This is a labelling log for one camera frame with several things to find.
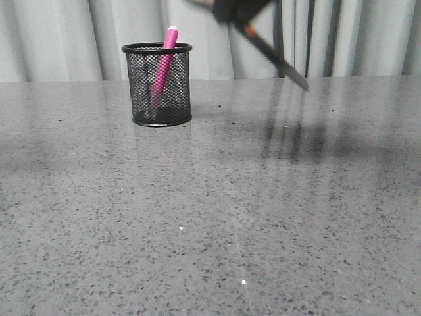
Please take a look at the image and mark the grey curtain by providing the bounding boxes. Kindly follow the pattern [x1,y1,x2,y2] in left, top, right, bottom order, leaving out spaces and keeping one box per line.
[1,1,420,82]

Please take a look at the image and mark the pink marker pen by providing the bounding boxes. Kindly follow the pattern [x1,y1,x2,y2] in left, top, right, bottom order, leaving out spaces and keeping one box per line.
[145,26,179,120]

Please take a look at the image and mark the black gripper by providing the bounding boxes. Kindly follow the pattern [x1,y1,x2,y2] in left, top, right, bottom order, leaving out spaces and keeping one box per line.
[212,0,271,23]

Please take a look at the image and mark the black mesh pen holder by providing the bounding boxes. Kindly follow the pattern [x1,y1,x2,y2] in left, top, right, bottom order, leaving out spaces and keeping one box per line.
[121,42,193,127]

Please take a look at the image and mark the grey orange scissors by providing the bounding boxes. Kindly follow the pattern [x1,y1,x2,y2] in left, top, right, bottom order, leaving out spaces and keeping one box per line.
[187,0,310,91]

